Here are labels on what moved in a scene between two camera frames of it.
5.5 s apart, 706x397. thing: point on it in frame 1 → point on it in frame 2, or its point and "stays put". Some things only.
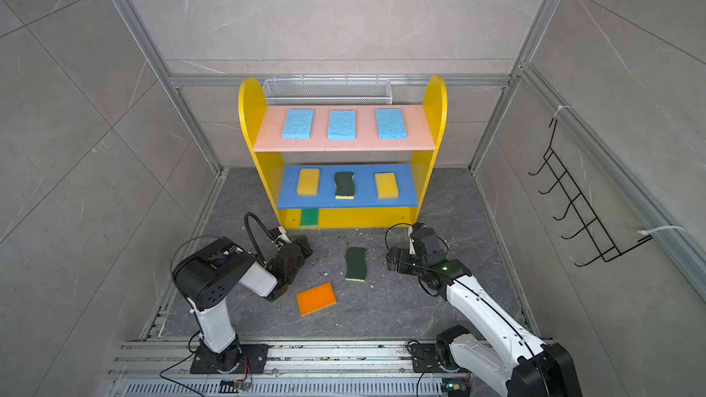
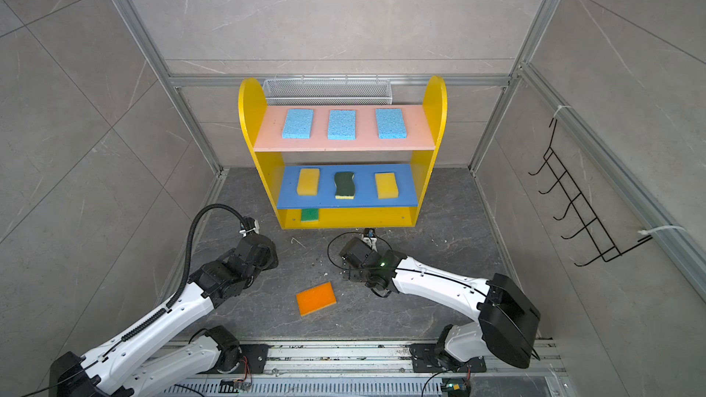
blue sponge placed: (391, 123) stays put
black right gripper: (404, 255) → (353, 275)
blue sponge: (298, 123) stays put
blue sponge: (342, 125) stays put
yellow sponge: (387, 186) stays put
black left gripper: (306, 249) → (271, 256)
